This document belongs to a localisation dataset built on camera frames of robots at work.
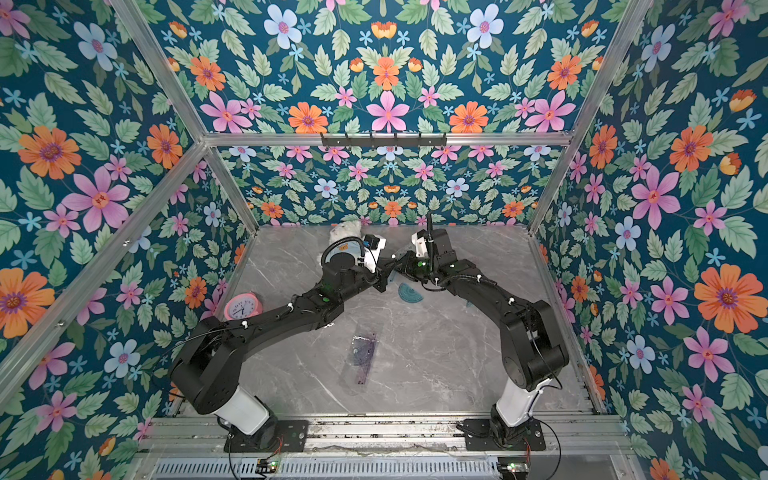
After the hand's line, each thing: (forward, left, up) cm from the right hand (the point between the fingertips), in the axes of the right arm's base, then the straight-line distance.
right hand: (400, 260), depth 87 cm
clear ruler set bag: (-24, +12, -19) cm, 32 cm away
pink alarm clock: (-8, +51, -15) cm, 54 cm away
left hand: (-4, 0, +6) cm, 7 cm away
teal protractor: (0, -2, -19) cm, 19 cm away
